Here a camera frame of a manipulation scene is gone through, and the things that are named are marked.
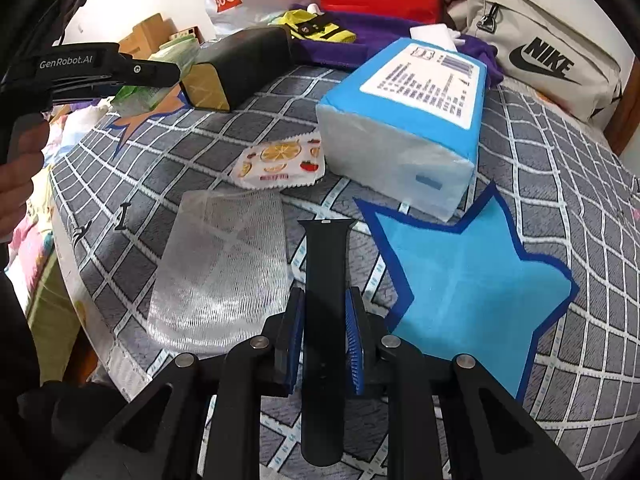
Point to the dark box with gold end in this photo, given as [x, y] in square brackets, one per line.
[240, 60]

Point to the brown wooden headboard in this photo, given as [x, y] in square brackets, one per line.
[627, 115]

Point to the beige sling bag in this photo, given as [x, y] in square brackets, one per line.
[530, 35]

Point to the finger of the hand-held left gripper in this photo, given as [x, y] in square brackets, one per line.
[150, 70]
[100, 91]

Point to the brown cardboard box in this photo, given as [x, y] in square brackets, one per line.
[150, 35]

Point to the clear mesh plastic bag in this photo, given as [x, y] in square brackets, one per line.
[220, 270]

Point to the white tissue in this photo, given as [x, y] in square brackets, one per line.
[432, 35]

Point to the blue tissue pack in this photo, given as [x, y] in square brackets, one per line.
[410, 110]

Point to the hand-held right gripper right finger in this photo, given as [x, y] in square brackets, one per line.
[356, 345]

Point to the person's left hand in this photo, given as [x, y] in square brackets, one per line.
[20, 180]

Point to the fruit print wipe packet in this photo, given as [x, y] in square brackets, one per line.
[280, 160]

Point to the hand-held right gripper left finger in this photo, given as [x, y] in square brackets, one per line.
[295, 340]

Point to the purple towel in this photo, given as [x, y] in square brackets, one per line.
[375, 35]

